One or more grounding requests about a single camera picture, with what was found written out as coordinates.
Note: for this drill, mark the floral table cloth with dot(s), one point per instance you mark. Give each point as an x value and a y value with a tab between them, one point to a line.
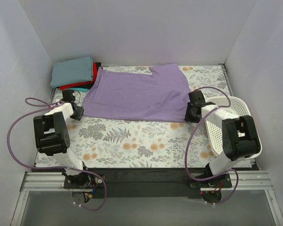
105	143

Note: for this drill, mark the purple t shirt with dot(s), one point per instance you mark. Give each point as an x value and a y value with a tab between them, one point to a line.
161	95

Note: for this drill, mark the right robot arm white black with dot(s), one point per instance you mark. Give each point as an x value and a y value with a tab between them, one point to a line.
240	139

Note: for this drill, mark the folded grey-blue t shirt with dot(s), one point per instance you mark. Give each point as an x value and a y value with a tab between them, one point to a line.
71	71

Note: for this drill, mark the folded teal t shirt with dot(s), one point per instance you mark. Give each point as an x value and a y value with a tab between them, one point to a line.
80	89

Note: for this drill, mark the folded red t shirt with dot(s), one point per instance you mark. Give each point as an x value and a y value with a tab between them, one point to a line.
87	84

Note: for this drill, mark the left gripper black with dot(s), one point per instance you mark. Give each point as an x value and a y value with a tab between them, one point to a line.
78	113

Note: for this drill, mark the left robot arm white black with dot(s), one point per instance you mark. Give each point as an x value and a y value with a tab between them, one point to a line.
51	133

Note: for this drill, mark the aluminium frame rail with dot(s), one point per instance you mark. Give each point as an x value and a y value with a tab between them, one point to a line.
47	200

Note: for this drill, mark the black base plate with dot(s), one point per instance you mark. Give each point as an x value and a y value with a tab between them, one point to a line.
155	182

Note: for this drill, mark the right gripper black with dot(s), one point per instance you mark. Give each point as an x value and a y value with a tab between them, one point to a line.
189	114

